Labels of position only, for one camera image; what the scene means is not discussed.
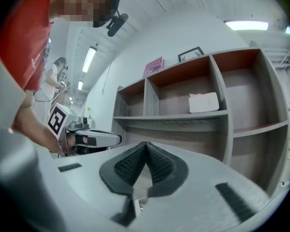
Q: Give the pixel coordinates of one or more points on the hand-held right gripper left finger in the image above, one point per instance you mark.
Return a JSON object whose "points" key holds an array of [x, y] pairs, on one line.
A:
{"points": [[125, 165]]}

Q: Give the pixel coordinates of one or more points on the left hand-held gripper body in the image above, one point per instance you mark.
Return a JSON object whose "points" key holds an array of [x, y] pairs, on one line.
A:
{"points": [[56, 121]]}

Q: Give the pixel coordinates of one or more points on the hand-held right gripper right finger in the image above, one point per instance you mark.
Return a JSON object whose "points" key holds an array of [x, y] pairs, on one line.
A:
{"points": [[166, 168]]}

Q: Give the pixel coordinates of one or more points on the person's left forearm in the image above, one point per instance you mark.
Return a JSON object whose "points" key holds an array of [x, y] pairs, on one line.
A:
{"points": [[36, 127]]}

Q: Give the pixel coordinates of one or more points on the person's left hand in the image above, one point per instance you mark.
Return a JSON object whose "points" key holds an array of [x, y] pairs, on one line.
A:
{"points": [[71, 141]]}

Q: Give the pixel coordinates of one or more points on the small ceiling light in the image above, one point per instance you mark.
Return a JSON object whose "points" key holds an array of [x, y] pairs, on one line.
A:
{"points": [[80, 85]]}

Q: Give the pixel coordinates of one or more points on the long ceiling light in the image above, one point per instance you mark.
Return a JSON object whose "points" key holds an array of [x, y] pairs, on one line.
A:
{"points": [[89, 59]]}

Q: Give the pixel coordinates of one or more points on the white box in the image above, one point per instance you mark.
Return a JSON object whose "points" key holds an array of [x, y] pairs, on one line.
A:
{"points": [[204, 103]]}

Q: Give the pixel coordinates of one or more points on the person's red shirt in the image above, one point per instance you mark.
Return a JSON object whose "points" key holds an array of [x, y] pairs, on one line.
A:
{"points": [[21, 37]]}

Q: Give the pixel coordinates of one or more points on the grey wooden shelf unit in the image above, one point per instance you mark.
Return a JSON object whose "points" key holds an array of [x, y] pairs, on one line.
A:
{"points": [[246, 100]]}

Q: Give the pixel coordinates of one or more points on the black framed picture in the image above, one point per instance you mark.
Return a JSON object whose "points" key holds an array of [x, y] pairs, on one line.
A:
{"points": [[191, 54]]}

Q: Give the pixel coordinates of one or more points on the person's head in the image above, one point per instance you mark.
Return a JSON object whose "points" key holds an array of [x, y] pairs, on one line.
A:
{"points": [[79, 1]]}

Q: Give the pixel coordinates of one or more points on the wide ceiling light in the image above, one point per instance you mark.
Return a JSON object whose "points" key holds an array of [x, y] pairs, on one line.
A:
{"points": [[246, 25]]}

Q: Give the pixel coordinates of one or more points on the black head-worn camera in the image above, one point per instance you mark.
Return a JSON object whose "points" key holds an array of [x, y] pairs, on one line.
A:
{"points": [[114, 23]]}

